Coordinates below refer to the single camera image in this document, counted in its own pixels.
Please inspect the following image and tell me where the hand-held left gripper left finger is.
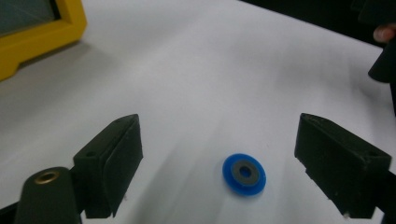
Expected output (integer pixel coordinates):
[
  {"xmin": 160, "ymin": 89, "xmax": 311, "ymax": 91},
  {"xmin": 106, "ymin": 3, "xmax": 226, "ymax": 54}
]
[{"xmin": 73, "ymin": 113, "xmax": 144, "ymax": 218}]

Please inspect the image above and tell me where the blue plastic ring disc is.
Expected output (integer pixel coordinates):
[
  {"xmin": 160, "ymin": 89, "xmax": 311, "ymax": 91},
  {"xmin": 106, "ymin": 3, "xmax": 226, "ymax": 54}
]
[{"xmin": 221, "ymin": 152, "xmax": 267, "ymax": 197}]

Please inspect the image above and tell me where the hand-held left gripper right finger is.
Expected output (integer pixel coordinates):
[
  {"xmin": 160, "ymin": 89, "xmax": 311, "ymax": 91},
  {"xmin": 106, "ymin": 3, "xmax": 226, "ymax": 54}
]
[{"xmin": 293, "ymin": 112, "xmax": 392, "ymax": 218}]

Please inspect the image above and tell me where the yellow black drawer organizer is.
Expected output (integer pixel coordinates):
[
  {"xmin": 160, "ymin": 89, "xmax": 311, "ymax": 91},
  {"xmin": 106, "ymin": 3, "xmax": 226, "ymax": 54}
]
[{"xmin": 0, "ymin": 0, "xmax": 88, "ymax": 82}]

